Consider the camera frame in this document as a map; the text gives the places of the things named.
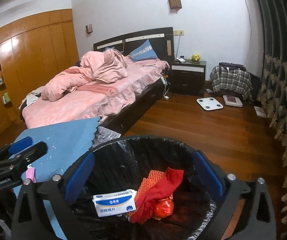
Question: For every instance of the black and white nightstand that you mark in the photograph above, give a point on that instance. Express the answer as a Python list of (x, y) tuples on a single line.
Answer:
[(187, 82)]

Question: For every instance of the black-lined trash bin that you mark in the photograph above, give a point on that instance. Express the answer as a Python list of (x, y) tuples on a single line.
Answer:
[(146, 152)]

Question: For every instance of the group of toiletry bottles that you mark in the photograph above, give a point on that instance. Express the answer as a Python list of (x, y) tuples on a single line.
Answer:
[(5, 96)]

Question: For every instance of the black round trash bin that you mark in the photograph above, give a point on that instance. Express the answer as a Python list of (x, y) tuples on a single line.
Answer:
[(146, 138)]

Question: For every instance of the orange foam net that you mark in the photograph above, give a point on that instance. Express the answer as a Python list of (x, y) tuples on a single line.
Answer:
[(149, 180)]

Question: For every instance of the grey quilted cloth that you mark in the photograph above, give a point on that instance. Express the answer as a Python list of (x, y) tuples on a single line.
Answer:
[(106, 135)]

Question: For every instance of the dark maroon cloth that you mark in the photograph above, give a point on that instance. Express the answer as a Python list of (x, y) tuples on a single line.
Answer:
[(78, 63)]

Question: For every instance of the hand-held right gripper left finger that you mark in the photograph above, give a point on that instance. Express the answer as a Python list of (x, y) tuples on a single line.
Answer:
[(79, 177)]

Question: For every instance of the small blue pillow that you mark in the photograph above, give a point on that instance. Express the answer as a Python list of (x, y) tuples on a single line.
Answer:
[(109, 49)]

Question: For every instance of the small woven wall lamp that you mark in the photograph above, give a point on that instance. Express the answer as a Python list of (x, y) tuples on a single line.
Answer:
[(89, 28)]

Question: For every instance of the dark wooden bed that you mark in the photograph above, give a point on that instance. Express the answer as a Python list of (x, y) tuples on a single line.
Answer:
[(143, 97)]

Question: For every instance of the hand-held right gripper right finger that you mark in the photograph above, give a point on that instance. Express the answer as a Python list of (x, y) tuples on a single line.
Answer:
[(207, 175)]

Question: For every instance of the dark hoodie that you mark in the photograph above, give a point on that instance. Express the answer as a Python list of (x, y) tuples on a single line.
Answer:
[(231, 66)]

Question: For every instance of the dark patterned curtain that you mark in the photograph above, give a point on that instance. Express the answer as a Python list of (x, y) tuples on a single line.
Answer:
[(283, 30)]

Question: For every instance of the wooden wardrobe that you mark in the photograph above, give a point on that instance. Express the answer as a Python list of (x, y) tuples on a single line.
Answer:
[(33, 55)]

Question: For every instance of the large woven wall lamp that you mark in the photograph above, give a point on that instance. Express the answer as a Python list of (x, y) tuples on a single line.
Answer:
[(174, 2)]

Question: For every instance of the blue felt mat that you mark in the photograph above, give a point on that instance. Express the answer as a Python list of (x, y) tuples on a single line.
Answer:
[(58, 135)]

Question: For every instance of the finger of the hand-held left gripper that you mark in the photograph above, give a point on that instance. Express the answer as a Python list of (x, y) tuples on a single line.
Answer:
[(21, 143), (33, 152)]

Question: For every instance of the red plastic bag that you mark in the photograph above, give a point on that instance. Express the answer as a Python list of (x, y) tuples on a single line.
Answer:
[(163, 207)]

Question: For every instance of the pink face mask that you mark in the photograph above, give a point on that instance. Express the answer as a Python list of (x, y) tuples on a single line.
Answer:
[(31, 173)]

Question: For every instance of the white papers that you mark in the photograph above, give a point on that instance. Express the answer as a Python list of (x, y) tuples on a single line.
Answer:
[(261, 112)]

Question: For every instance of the yellow plush toy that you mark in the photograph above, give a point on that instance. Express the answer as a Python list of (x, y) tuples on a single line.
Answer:
[(195, 58)]

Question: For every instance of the pile of pale clothes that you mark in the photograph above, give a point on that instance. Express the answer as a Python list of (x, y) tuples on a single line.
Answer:
[(31, 97)]

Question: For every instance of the pink duvet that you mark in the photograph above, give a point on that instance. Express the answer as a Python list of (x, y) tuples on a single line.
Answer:
[(101, 67)]

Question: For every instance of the wall socket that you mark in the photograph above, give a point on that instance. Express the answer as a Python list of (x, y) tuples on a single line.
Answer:
[(178, 32)]

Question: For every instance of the large blue pillow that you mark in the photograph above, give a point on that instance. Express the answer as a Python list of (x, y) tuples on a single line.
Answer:
[(143, 51)]

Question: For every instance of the red glove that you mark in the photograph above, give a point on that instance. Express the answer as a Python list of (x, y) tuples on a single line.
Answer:
[(168, 182)]

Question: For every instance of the white bathroom scale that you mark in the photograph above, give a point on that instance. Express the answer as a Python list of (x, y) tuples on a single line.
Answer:
[(209, 103)]

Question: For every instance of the white and blue box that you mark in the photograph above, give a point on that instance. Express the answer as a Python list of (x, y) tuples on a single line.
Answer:
[(113, 203)]

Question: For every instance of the pink bed sheet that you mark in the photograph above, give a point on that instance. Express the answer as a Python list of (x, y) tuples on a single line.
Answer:
[(71, 105)]

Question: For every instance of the white scale with red face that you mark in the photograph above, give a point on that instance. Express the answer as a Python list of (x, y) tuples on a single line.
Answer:
[(232, 100)]

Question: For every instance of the plaid cloth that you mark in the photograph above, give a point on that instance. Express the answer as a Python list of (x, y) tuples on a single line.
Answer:
[(226, 80)]

